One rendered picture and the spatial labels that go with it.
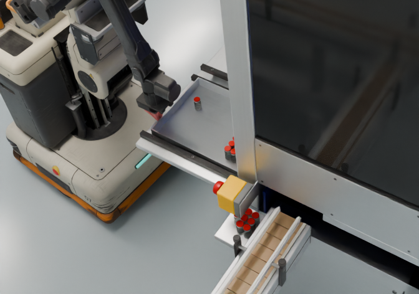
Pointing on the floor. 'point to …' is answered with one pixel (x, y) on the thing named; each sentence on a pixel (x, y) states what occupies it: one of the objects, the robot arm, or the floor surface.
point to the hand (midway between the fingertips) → (159, 118)
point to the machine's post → (240, 78)
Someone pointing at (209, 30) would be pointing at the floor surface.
